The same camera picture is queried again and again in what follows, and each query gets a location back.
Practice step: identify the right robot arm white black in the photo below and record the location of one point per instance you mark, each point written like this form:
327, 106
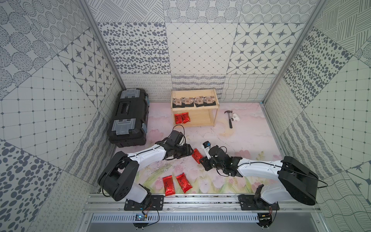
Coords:
293, 180

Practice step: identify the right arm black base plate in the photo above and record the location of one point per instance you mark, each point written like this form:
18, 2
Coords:
249, 202

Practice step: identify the right black circuit board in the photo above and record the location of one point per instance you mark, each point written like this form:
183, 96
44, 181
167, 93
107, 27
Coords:
265, 220

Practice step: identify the black plastic toolbox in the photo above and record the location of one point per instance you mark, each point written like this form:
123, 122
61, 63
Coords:
129, 122

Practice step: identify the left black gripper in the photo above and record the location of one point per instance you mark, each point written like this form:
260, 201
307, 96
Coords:
185, 150

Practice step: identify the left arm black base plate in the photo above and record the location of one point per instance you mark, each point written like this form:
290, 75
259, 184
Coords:
152, 202

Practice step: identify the left green circuit board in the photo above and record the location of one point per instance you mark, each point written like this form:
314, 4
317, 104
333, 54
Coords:
140, 217

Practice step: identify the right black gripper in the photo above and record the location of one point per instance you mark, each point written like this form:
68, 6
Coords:
205, 165

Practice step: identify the light wooden shelf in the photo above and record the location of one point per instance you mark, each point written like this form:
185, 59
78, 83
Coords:
199, 116

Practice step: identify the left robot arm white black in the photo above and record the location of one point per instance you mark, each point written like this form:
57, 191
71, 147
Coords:
117, 178

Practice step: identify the aluminium mounting rail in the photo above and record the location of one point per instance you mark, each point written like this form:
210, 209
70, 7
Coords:
219, 203

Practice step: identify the black handled hammer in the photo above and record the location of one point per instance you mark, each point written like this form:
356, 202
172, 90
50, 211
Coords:
229, 112

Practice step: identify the white pipe fitting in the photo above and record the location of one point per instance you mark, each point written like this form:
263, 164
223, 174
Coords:
235, 117

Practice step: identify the red tea bag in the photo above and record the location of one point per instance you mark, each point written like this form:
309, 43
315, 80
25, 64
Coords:
184, 183
197, 156
184, 118
169, 186
178, 119

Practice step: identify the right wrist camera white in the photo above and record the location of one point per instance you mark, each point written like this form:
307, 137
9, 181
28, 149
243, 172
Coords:
206, 147

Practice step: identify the black tea bag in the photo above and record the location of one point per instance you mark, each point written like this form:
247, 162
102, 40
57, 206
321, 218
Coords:
199, 101
177, 103
209, 101
187, 102

